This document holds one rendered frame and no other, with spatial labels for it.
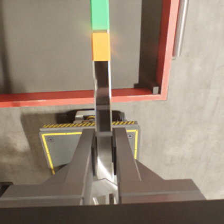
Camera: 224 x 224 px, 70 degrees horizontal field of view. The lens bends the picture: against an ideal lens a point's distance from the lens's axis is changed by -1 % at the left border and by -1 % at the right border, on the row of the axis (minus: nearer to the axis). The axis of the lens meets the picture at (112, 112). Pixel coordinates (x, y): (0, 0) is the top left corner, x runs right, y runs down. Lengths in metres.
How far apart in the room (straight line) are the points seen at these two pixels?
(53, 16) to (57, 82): 0.12
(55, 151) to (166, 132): 0.99
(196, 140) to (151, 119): 0.53
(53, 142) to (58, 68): 0.91
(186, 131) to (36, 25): 1.53
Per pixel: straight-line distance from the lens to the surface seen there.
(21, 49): 0.36
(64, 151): 1.26
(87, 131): 0.15
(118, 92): 0.33
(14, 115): 1.62
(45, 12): 0.34
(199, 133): 1.76
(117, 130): 0.15
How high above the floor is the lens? 1.23
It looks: 62 degrees down
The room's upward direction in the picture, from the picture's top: 176 degrees clockwise
